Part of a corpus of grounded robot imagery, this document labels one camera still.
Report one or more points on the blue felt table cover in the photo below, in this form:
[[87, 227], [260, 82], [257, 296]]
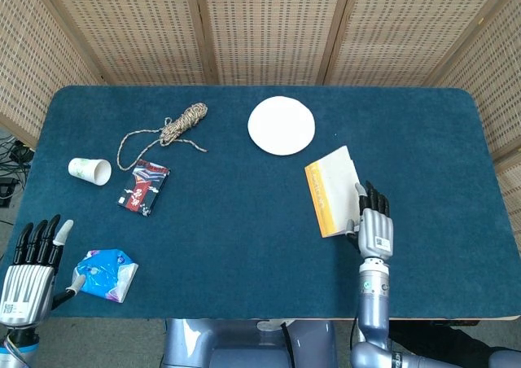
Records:
[[228, 229]]

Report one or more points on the white paper plate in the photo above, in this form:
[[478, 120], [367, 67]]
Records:
[[281, 125]]

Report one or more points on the woven bamboo folding screen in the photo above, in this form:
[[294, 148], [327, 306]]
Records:
[[268, 26]]

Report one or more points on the blue-grey robot torso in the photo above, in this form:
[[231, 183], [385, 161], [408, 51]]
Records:
[[240, 345]]

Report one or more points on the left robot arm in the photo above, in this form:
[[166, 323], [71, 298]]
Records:
[[16, 349]]

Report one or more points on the white notebook with orange cover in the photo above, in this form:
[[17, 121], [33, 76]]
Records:
[[335, 189]]

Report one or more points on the blue plastic snack packet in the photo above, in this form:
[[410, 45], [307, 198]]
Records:
[[106, 276]]

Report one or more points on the white paper cup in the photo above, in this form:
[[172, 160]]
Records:
[[87, 170]]

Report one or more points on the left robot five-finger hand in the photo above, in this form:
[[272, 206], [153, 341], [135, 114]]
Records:
[[24, 286]]

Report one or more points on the black and red card box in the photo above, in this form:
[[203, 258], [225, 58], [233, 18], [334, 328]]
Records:
[[144, 187]]

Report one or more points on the black power adapter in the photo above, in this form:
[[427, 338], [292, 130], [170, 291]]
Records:
[[7, 189]]

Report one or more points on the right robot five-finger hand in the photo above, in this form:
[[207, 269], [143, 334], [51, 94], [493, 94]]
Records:
[[376, 235]]

